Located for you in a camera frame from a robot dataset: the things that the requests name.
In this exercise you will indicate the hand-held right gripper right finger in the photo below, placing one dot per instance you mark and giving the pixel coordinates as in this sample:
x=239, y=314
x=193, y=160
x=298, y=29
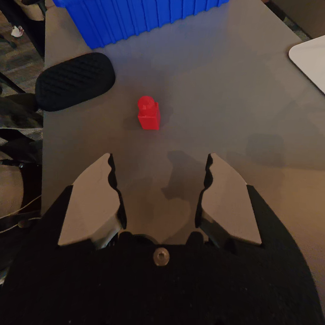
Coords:
x=228, y=210

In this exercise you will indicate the blue plastic bin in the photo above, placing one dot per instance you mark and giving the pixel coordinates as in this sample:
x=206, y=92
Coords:
x=127, y=20

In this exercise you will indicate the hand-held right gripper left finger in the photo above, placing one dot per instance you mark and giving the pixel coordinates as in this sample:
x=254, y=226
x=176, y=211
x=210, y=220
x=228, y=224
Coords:
x=89, y=210

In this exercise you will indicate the red building block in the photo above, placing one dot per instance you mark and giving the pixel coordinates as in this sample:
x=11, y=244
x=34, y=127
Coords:
x=150, y=119

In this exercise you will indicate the black textured wrist rest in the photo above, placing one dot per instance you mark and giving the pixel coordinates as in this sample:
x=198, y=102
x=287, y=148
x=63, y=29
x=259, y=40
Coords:
x=73, y=81

